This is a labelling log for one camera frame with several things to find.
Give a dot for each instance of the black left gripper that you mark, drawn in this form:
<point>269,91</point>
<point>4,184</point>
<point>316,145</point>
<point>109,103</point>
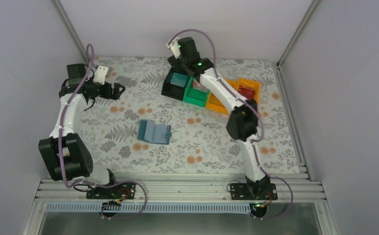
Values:
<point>116,95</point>

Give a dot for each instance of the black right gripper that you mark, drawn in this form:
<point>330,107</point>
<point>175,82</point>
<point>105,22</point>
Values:
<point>173,63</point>

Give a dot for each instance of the blue leather card holder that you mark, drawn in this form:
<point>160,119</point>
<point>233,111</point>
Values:
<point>150,132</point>

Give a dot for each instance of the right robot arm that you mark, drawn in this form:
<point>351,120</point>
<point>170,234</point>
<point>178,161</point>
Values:
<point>244,124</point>

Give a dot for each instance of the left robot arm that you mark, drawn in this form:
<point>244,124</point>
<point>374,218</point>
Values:
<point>64,153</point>

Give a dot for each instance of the teal VIP card stack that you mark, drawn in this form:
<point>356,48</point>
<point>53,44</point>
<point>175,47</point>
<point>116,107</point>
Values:
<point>178,79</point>

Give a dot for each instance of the white red patterned card stack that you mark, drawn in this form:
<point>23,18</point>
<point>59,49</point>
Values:
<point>198,86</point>

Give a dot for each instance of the yellow bin with white cards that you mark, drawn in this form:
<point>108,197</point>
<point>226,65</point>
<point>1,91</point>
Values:
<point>214,104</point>

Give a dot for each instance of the yellow bin with red cards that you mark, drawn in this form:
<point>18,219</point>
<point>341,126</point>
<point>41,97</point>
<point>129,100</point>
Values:
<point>253,84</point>

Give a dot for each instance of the red VIP card stack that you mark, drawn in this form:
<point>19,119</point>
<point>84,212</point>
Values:
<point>247,92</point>

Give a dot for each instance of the black storage bin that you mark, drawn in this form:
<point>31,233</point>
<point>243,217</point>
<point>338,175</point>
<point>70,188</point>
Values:
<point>172,91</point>

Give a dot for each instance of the green storage bin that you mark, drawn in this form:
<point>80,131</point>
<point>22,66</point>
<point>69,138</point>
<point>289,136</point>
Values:
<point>194,96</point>

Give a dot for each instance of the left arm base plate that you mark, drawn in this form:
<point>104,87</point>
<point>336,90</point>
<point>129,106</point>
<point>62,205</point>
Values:
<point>122,191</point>

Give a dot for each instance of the slotted grey cable duct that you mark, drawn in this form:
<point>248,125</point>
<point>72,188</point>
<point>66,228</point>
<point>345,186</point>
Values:
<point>153,207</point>

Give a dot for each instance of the aluminium frame rail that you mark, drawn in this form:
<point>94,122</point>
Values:
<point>198,188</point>

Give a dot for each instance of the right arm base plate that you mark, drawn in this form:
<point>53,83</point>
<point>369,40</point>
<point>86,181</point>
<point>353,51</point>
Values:
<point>240,191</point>

